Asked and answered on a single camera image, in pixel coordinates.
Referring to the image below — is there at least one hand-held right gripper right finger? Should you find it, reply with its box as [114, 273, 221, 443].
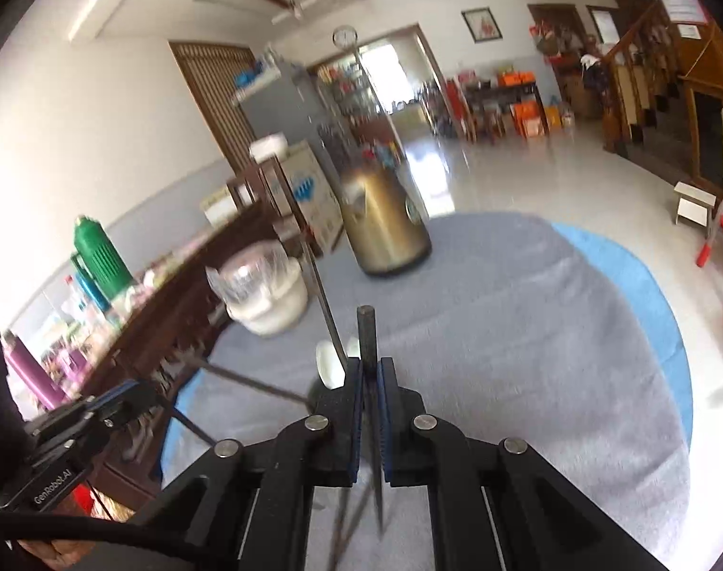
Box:
[378, 357, 672, 571]

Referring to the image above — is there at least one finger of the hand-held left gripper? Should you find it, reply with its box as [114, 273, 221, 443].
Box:
[91, 381, 160, 426]

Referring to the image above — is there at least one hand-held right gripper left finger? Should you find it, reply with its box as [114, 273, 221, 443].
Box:
[127, 357, 367, 571]

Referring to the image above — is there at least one purple cup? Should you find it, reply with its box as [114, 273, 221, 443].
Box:
[58, 348, 89, 375]

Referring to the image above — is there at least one purple thermos flask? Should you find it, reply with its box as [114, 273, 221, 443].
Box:
[1, 333, 62, 411]

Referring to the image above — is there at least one carved wooden sideboard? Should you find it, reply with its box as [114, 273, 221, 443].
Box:
[5, 202, 315, 512]

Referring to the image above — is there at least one plastic bottle with blue label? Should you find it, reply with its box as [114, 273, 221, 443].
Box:
[64, 274, 109, 316]

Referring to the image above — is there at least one white bowl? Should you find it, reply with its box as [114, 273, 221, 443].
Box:
[225, 250, 310, 335]

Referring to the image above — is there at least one green thermos jug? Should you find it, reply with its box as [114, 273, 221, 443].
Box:
[70, 215, 135, 298]

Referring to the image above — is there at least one grey table cloth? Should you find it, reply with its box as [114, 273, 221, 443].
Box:
[159, 211, 692, 571]

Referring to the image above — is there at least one gold electric kettle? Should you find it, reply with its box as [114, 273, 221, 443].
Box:
[336, 163, 432, 277]

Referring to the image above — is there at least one small white cabinet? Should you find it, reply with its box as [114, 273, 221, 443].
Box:
[201, 187, 244, 227]

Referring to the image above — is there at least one dark wooden chair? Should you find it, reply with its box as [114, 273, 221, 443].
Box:
[227, 155, 291, 215]

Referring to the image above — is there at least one blue table cover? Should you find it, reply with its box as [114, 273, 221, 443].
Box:
[159, 220, 695, 482]

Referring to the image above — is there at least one white rice cooker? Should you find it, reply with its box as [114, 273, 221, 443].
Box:
[250, 135, 290, 163]

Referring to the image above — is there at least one brown striped curtain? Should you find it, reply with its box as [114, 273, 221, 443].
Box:
[169, 40, 267, 176]

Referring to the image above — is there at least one grey refrigerator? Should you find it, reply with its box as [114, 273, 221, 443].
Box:
[234, 59, 362, 191]

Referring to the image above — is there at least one orange carton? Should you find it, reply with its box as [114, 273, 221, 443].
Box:
[510, 102, 547, 139]

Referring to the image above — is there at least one shelf with bottles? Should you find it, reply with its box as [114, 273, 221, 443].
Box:
[314, 59, 374, 132]

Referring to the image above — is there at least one dark wooden side table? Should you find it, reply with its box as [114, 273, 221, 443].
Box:
[459, 80, 547, 144]

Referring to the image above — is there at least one white step stool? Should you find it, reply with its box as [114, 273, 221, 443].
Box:
[674, 181, 719, 227]

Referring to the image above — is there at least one wooden stair railing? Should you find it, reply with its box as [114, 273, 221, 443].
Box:
[599, 0, 689, 156]

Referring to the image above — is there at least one black cable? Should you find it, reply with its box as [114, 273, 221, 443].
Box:
[0, 512, 232, 571]

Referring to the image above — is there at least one framed wall picture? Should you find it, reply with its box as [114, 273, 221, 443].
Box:
[461, 7, 504, 44]

